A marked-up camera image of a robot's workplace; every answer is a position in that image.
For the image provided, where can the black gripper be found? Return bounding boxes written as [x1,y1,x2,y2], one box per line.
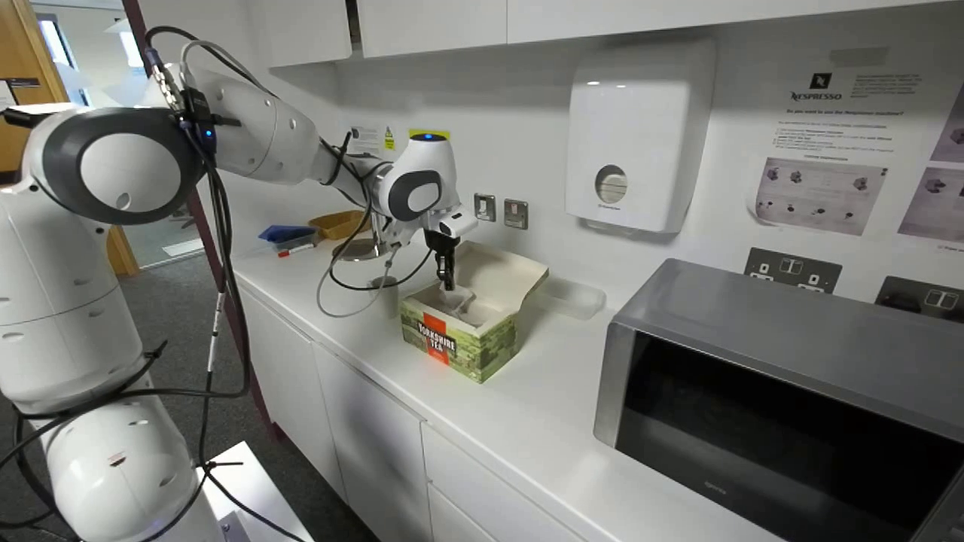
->
[422,226,464,298]

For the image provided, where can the green cardboard tea box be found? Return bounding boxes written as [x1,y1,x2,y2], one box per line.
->
[396,238,551,387]

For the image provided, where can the white lower cabinets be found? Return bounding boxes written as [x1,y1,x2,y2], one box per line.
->
[232,269,605,542]

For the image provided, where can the white cabinets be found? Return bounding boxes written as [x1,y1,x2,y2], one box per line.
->
[133,0,964,71]
[232,269,605,542]

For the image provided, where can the white paper towel dispenser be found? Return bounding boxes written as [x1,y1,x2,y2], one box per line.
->
[562,38,717,241]

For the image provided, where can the white upper cabinets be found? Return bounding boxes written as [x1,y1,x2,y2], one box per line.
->
[133,0,964,71]

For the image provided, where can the white robot stand plate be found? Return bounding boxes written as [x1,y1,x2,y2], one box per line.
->
[198,437,315,542]

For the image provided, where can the silver microwave oven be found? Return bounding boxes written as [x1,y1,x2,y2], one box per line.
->
[590,256,964,542]

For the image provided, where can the white coffee machine instruction poster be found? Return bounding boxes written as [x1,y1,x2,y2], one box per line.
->
[745,38,964,249]

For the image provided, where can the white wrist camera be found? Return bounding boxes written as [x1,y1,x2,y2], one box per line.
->
[435,204,481,241]

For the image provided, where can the wall power sockets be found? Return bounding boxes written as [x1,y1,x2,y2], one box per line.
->
[471,189,501,226]

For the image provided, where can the silver wall switch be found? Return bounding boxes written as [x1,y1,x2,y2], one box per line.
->
[501,195,530,232]

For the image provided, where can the dark red door frame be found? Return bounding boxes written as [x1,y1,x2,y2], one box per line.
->
[118,0,275,425]

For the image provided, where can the black robot base cable bundle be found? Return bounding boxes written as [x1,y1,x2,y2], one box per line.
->
[0,26,311,542]

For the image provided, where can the black double wall socket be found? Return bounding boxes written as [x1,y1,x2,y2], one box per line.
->
[873,274,964,324]
[742,244,842,294]

